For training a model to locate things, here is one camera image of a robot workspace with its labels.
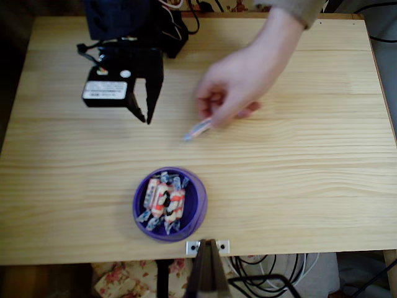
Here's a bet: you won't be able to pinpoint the candy red white blue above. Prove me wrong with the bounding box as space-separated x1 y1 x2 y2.
145 172 171 231
182 117 215 142
163 176 190 236
136 176 161 223

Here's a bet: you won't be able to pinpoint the forearm in beige sleeve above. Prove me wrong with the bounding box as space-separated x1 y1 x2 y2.
254 0 328 31

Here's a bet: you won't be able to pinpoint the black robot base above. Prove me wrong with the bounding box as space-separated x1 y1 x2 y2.
154 6 190 60

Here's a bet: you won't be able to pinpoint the purple plastic bowl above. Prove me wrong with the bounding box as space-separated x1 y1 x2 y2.
132 166 208 243

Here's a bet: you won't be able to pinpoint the person's bare hand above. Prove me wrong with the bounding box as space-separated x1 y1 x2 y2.
195 7 305 129

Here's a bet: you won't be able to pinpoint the floral print cloth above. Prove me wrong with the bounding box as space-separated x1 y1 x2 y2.
92 259 199 298
222 0 259 13

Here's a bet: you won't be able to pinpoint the black pole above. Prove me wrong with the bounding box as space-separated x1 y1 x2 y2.
156 259 175 298

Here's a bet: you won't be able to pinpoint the wooden table leg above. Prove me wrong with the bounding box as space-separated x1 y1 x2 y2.
383 250 397 280

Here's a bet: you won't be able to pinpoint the white and red wires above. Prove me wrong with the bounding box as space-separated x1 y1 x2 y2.
157 0 185 42

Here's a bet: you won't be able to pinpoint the black camera cable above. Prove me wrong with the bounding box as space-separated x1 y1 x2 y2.
76 42 106 60

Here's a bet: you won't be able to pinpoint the black power cable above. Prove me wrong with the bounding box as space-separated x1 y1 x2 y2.
185 0 201 35

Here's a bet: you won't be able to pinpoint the white metal bracket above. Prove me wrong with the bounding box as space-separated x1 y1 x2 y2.
185 239 231 256

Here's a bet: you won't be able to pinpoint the grey camera stand post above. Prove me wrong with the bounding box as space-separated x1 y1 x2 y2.
185 238 232 298

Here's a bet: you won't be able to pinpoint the black cable bundle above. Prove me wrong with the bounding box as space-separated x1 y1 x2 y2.
231 254 277 290

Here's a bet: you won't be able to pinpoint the white cable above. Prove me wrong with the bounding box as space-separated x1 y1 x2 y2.
229 253 321 292

